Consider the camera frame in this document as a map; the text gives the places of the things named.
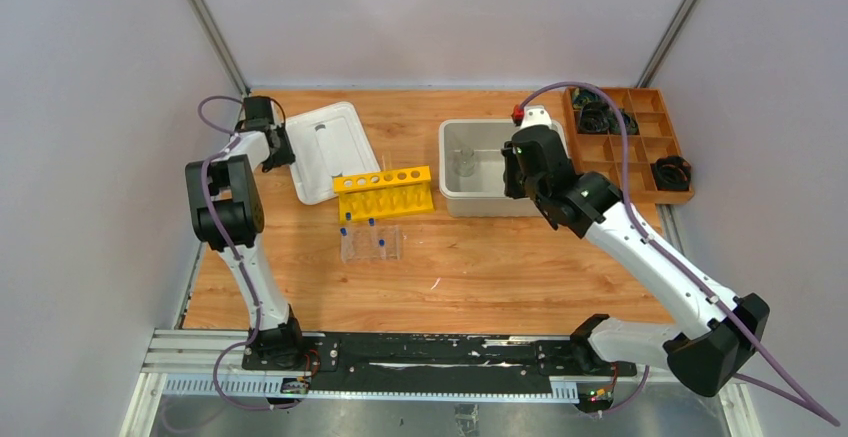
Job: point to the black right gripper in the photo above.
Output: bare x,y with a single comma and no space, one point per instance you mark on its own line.
511,189

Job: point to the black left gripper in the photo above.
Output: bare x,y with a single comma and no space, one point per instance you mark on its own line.
281,152

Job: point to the white plastic bin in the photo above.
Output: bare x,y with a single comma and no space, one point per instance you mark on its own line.
482,194

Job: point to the white plastic bin lid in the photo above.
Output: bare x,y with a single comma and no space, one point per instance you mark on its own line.
328,142

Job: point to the yellow test tube rack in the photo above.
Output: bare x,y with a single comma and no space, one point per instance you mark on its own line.
384,194

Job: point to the clear acrylic tube rack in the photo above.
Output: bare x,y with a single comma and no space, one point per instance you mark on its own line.
362,248

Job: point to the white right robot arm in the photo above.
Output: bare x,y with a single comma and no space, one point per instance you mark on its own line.
714,330

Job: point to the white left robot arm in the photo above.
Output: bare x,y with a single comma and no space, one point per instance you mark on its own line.
227,214

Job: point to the wooden compartment tray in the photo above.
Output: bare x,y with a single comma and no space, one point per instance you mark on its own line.
603,153

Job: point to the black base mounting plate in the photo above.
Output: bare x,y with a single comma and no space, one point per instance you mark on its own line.
447,363

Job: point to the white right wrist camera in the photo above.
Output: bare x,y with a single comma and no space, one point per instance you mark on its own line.
535,116

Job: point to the dark green ring part top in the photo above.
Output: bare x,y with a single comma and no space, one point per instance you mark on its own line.
582,97

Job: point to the dark green ring part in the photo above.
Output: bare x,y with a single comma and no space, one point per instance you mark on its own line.
582,97
631,126

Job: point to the dark green ring part right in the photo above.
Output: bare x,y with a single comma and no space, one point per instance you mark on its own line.
631,126

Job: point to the black ring part on tray edge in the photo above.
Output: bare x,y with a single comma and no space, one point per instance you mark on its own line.
672,173

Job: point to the aluminium frame rail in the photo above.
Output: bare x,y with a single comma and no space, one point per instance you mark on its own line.
208,363

